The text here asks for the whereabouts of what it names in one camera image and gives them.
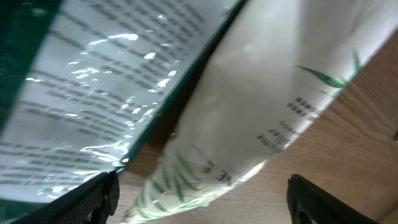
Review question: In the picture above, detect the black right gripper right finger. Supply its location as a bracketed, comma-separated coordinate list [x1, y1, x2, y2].
[287, 174, 377, 224]

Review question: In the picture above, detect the green white package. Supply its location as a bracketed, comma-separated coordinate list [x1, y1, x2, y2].
[1, 0, 243, 222]

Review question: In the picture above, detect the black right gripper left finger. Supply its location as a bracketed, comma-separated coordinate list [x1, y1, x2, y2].
[12, 171, 120, 224]

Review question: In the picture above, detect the white tube with tan cap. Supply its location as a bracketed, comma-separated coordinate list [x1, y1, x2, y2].
[123, 0, 397, 223]

